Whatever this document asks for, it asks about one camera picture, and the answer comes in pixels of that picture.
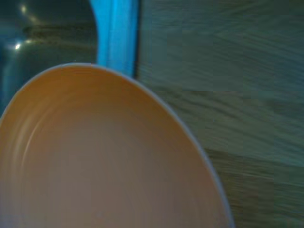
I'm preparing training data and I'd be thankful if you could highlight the stainless steel double sink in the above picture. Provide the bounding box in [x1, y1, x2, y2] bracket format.
[0, 0, 140, 114]

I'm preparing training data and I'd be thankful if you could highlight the peach plastic plate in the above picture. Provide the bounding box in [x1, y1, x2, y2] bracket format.
[0, 62, 236, 228]

